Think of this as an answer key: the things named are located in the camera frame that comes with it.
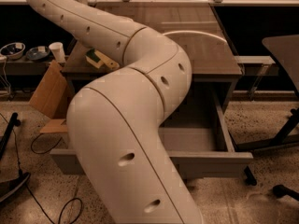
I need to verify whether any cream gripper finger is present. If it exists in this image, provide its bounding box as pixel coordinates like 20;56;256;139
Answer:
94;50;120;71

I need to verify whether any green and yellow sponge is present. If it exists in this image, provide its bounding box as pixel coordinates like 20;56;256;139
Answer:
85;49;104;69

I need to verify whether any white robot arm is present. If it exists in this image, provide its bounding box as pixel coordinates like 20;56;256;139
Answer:
26;0;203;224

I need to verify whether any grey drawer cabinet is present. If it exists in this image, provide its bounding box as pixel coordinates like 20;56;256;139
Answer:
63;2;241;112

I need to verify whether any open grey top drawer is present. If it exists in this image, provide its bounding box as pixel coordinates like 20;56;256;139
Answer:
50;80;252;179

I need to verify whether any white paper cup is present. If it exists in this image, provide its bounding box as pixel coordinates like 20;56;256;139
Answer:
49;42;65;63

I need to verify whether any brown cardboard box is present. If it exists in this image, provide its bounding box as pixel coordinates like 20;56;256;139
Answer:
29;60;73;119

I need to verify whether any blue patterned bowl right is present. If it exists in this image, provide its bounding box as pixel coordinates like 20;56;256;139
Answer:
26;46;50;62

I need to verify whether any blue patterned bowl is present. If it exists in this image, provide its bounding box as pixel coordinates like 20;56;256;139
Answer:
0;42;25;61
26;46;50;62

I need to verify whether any flat cardboard piece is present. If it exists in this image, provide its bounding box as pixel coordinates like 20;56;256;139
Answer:
40;119;67;133

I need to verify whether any grey side shelf left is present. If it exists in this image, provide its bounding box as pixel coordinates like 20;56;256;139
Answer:
0;56;54;76

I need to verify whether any grey side shelf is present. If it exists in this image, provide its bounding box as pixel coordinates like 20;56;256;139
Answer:
0;56;54;76
235;55;276;100

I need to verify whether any blue patterned bowl left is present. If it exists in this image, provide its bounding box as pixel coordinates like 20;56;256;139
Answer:
0;42;25;61

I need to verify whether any grey side shelf right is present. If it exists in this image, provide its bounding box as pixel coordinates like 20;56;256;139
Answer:
235;55;276;100

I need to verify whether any black stand left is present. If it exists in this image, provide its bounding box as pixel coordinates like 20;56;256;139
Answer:
0;113;31;203

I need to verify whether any black chair base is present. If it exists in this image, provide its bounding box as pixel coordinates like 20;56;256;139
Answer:
233;108;299;201

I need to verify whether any black floor cable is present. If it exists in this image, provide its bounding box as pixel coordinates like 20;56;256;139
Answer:
0;112;84;224

